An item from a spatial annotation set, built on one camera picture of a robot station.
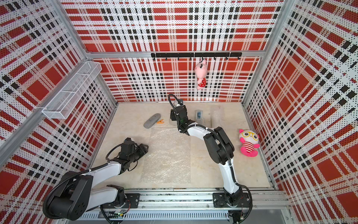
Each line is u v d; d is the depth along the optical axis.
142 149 0.82
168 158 0.88
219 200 0.73
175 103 0.86
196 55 0.89
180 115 0.73
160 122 1.08
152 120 1.07
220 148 0.54
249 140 0.90
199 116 1.08
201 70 0.91
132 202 0.73
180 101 0.83
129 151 0.71
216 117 1.03
